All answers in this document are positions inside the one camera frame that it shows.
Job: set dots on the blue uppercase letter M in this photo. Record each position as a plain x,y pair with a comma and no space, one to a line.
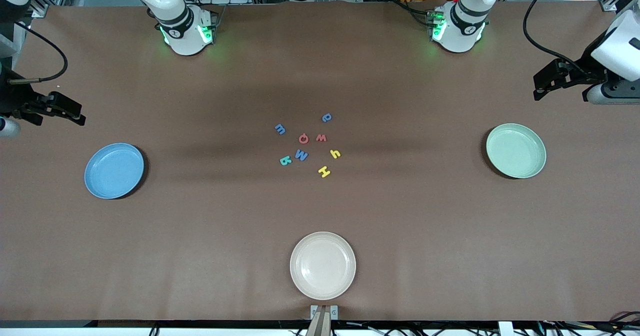
301,155

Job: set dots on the red lowercase letter w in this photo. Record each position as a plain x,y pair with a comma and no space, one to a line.
321,138

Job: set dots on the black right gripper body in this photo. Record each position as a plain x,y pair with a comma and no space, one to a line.
14,98

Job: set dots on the brown table mat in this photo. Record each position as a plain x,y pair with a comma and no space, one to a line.
200,256

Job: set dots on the blue plate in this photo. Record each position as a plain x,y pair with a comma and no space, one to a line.
114,171

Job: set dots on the beige plate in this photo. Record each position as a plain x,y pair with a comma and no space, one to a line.
323,265

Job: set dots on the blue lowercase letter a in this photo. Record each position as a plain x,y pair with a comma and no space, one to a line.
327,118

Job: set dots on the blue lowercase letter m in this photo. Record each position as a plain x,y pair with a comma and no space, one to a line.
280,129

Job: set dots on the yellow uppercase letter H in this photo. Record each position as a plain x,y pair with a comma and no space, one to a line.
324,171

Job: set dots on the red letter Q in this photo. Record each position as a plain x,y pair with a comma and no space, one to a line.
300,139

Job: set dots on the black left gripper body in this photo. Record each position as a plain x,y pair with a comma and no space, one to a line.
588,72

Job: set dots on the metal table bracket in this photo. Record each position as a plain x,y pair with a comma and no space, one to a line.
314,310

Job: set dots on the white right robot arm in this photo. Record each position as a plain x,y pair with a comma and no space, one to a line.
185,31

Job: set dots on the green plate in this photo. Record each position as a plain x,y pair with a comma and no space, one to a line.
516,151

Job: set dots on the yellow lowercase letter h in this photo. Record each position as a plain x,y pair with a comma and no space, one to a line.
335,153

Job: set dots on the teal uppercase letter R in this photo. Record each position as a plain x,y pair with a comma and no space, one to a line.
284,161

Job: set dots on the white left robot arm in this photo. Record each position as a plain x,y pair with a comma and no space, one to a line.
460,31

